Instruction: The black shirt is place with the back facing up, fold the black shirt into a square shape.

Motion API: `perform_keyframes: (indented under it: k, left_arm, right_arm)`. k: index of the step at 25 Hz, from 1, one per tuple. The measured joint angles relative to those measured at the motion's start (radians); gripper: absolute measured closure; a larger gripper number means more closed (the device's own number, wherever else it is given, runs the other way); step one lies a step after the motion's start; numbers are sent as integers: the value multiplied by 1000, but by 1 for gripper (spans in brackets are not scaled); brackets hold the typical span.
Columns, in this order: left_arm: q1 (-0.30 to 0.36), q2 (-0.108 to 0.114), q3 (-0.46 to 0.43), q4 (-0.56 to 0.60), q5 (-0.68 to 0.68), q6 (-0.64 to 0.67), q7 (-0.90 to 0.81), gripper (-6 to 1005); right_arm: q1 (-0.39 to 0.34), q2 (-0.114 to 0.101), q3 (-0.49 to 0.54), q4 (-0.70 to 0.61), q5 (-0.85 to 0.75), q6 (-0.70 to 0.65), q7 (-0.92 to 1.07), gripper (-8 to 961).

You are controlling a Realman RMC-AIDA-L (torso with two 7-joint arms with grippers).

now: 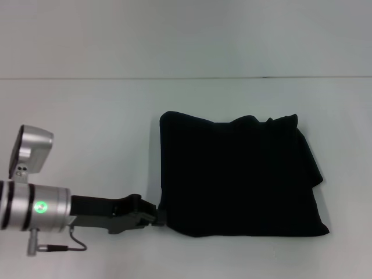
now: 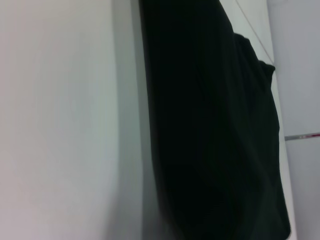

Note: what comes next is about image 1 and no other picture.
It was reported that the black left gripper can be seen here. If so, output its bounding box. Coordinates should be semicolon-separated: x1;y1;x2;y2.
69;194;168;236

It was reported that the black shirt with FREE print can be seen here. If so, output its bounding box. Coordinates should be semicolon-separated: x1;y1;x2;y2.
159;110;331;238

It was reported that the thin black cable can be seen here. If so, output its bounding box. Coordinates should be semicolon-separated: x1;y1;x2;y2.
47;226;88;252

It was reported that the silver cable connector plug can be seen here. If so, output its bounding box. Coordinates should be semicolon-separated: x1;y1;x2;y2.
26;228;49;257

